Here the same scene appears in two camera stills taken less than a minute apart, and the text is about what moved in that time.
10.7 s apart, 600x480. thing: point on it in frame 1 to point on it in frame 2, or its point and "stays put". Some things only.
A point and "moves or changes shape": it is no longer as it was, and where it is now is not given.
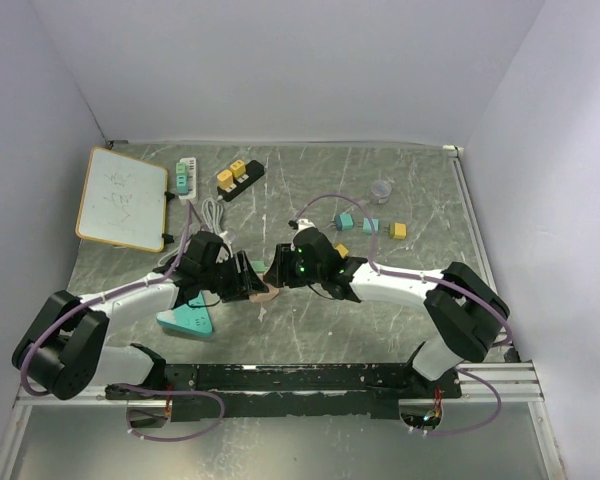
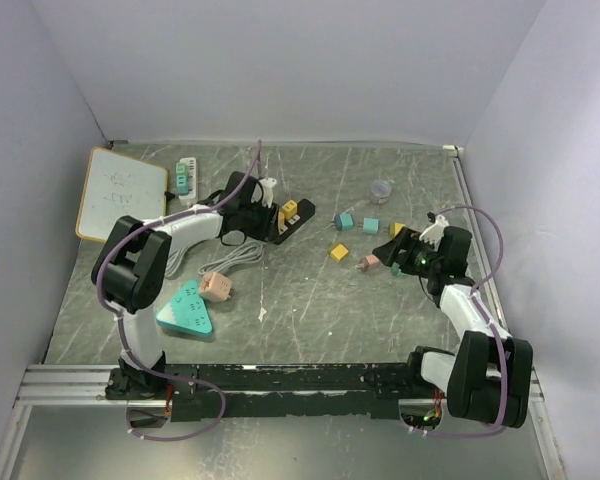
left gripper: (242, 282) to (269, 229)
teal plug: (344, 222) stays put
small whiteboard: (124, 200) stays put
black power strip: (236, 179) to (305, 210)
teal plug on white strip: (182, 184) stays put
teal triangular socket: (192, 317) stays put
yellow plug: (238, 168) to (290, 208)
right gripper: (279, 274) to (390, 252)
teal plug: (366, 226) stays put
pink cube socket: (272, 293) moves or changes shape
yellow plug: (397, 231) stays put
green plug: (259, 266) moves or changes shape
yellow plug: (342, 250) stays put
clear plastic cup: (380, 191) stays put
